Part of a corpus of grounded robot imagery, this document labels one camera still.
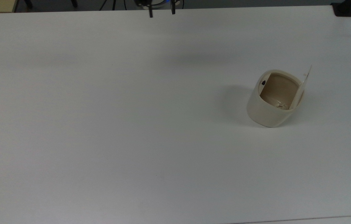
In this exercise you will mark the cream plastic trash bin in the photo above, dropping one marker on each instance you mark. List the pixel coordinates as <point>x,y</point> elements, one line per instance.
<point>264,113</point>

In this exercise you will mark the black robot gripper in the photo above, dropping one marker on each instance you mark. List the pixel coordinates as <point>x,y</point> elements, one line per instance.
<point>141,2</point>

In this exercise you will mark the black table clamp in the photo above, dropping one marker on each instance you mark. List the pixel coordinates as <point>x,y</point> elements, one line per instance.
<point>343,10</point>

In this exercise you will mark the black chair leg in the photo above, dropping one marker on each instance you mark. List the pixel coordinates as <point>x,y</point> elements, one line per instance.
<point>74,2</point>
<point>28,3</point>

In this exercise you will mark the thin black stand legs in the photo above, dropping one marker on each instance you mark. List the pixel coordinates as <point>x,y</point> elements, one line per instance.
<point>113,4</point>

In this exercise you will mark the cream trash bin lid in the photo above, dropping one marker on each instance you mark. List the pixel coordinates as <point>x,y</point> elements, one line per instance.
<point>303,85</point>

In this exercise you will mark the crumpled white paper scrap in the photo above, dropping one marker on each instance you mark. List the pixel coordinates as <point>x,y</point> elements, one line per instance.
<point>282,106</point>

